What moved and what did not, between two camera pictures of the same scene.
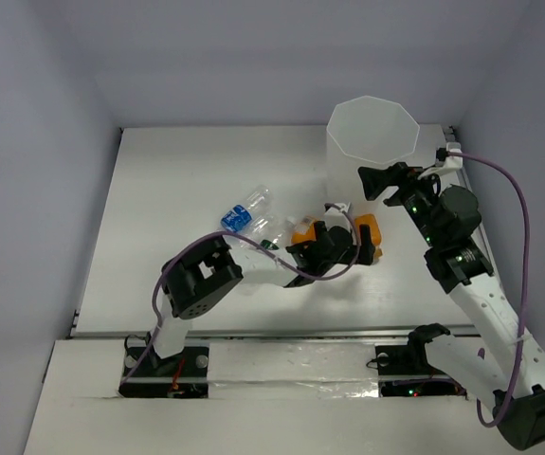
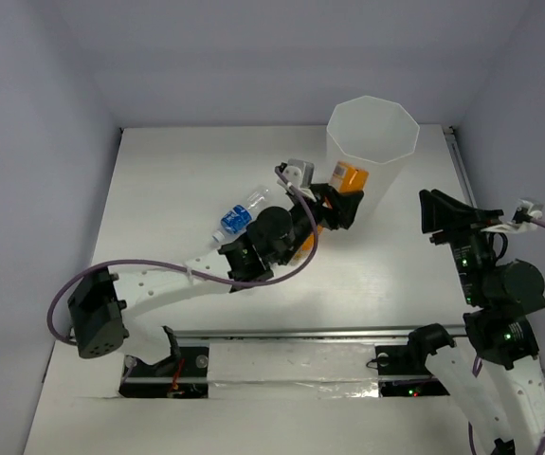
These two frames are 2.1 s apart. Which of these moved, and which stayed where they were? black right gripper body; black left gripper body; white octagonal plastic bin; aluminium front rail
Moved: black right gripper body; black left gripper body
Stayed: aluminium front rail; white octagonal plastic bin
